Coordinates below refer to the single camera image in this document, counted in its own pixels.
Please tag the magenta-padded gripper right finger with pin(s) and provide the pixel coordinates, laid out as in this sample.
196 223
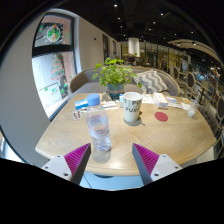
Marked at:
146 159

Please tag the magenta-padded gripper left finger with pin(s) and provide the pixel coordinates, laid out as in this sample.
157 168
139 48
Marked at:
77 159

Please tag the clear blue-capped water bottle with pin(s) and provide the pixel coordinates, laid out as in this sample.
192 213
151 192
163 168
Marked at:
98 130

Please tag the small patterned card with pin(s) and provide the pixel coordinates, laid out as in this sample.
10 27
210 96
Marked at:
77 115

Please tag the flat round red coaster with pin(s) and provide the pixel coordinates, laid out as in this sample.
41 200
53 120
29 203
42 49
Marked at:
161 116

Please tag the white mug with black print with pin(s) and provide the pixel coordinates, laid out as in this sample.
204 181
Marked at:
132 106

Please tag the flat blue white box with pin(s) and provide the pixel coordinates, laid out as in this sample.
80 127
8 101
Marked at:
81 104

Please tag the white orange box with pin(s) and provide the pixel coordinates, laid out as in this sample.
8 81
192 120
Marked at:
160 100

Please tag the small blue white carton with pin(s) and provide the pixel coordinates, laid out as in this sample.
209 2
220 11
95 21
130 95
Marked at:
121 100

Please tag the white paper napkin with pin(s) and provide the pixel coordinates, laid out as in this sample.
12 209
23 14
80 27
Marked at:
185 106

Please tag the clear plastic cup with straw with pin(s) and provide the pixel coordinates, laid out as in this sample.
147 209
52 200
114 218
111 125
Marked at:
192 109

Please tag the yellow table card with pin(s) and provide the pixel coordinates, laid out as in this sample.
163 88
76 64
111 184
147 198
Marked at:
186 100

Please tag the grey curved sofa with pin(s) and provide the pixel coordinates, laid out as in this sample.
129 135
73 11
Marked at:
83 83

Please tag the dark grey tufted chair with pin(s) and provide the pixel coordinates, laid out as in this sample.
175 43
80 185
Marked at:
211 116

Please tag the grey white chevron cushion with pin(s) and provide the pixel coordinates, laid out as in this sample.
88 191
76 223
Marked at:
151 81

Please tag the window with festive decals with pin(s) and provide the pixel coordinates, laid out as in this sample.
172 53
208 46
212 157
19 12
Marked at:
51 76

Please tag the group of wooden dining chairs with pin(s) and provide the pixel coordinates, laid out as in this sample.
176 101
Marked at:
190 80

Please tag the green potted plant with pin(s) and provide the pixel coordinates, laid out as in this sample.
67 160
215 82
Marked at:
113 73

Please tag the person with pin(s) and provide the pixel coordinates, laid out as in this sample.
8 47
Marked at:
130 59

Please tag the white round pillar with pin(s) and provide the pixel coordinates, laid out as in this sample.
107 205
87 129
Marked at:
134 46

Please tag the group of ceiling lights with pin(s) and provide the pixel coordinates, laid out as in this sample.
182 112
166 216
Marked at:
115 5

